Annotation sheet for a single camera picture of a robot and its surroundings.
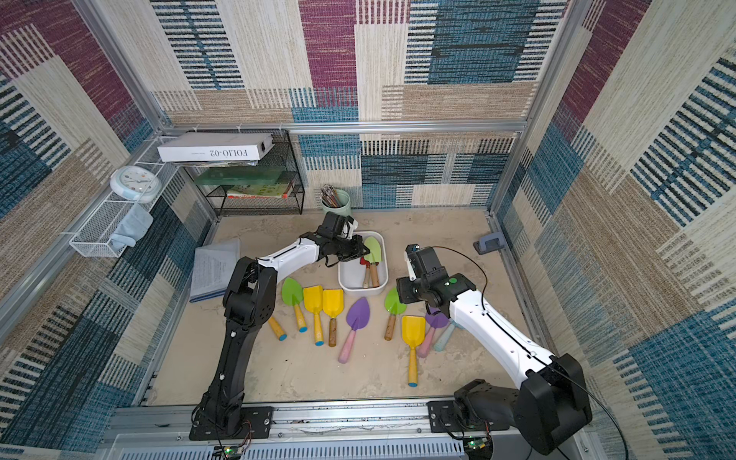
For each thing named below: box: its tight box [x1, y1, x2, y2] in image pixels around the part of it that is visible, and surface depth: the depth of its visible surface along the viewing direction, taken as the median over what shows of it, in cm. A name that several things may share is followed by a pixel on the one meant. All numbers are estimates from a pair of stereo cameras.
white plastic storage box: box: [337, 230, 389, 296], surface depth 99 cm
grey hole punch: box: [473, 231, 506, 255], surface depth 109 cm
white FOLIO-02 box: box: [157, 132, 276, 162], surface depth 81 cm
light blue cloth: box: [109, 203, 155, 248], surface depth 70 cm
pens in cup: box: [320, 183, 343, 208], surface depth 104 cm
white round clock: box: [110, 165, 162, 204], surface depth 76 cm
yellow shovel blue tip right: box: [401, 315, 427, 388], surface depth 89 cm
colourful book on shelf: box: [227, 183, 290, 200], surface depth 102 cm
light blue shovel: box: [433, 318, 464, 352], surface depth 87 cm
